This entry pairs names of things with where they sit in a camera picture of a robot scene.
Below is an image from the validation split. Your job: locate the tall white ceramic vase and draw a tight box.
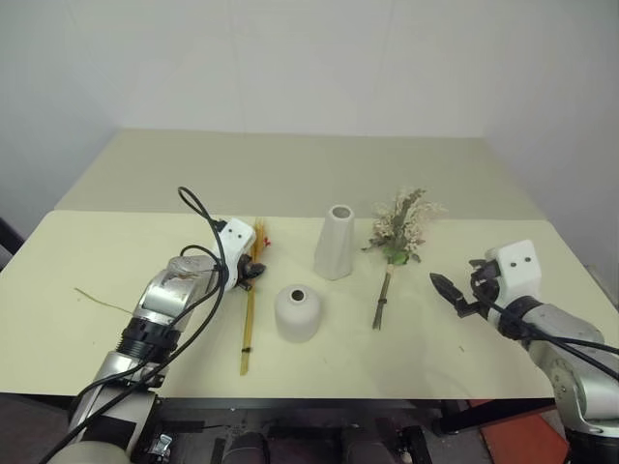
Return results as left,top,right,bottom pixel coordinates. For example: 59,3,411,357
312,204,356,281

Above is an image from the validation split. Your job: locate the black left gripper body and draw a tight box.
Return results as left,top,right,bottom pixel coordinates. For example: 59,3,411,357
232,254,254,292

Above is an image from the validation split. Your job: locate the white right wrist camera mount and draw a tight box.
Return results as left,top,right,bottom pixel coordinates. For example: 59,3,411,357
485,238,542,299

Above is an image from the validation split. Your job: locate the yellow wheat stalk bundle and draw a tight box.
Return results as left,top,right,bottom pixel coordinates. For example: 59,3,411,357
238,217,273,376

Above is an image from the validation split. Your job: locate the black table frame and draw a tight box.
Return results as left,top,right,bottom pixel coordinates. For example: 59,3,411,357
0,391,557,439

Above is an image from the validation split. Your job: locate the loose dry straw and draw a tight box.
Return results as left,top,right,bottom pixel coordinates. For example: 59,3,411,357
74,287,136,316

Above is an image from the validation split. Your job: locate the red flat panel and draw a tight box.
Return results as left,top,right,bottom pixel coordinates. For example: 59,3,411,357
480,409,570,464

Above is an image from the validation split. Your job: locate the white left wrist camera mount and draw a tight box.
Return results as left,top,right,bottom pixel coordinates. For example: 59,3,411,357
214,217,257,292

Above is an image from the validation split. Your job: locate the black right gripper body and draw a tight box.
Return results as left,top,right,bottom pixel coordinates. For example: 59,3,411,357
455,259,503,319

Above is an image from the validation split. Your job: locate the short white ceramic vase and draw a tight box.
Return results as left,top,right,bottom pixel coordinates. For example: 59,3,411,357
274,284,324,344

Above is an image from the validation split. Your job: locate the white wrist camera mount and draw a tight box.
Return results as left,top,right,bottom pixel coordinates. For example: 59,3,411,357
485,238,542,299
214,217,257,292

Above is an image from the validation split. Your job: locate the silver metal clamp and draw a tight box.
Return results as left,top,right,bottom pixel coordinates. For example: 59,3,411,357
153,432,176,458

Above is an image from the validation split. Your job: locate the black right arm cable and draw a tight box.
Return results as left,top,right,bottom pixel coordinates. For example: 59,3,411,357
483,298,619,383

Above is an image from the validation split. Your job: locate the dried flower bouquet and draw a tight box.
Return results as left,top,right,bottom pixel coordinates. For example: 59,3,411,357
361,187,449,332

